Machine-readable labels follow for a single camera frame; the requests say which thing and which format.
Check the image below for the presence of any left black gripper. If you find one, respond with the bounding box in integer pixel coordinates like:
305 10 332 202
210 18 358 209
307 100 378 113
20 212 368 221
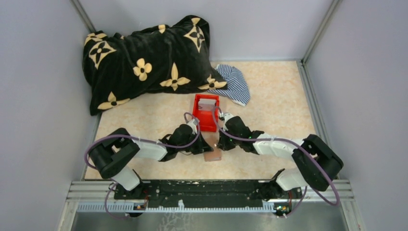
177 130 213 154

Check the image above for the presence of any red plastic bin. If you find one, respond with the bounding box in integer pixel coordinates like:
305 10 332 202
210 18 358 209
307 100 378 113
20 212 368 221
192 94 219 132

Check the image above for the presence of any pink leather card holder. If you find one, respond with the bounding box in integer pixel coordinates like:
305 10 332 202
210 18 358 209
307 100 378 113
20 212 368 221
204 135 222 162

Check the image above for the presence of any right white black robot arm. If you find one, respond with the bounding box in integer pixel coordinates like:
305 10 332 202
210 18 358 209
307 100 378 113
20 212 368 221
217 113 344 198

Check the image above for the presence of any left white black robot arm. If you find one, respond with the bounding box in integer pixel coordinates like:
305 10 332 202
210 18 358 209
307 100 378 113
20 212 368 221
85 118 213 199

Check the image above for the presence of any grey card in bin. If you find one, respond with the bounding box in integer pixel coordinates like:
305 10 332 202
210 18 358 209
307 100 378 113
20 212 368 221
197 98 217 111

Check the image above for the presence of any blue white striped cloth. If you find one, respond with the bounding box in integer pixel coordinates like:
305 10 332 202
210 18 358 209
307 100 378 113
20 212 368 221
207 64 251 106

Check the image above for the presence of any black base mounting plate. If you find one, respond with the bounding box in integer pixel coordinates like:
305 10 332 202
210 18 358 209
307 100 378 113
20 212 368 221
114 180 302 208

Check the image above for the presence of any black floral plush blanket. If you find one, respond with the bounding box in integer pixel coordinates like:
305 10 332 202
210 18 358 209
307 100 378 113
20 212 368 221
82 15 228 116

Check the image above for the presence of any white cable duct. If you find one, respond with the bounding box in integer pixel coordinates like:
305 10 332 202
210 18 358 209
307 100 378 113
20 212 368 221
77 200 276 213

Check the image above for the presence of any aluminium frame rail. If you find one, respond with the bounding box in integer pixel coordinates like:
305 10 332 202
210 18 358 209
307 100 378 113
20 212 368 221
66 179 355 202

